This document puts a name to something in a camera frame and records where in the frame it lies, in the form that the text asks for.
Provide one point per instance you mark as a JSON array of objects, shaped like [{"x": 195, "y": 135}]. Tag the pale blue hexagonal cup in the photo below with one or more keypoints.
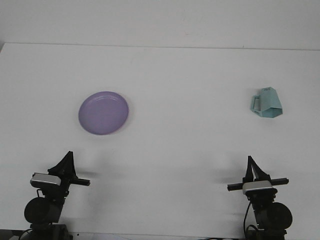
[{"x": 270, "y": 100}]

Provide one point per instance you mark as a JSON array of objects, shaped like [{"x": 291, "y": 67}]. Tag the round lilac plate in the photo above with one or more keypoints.
[{"x": 103, "y": 113}]

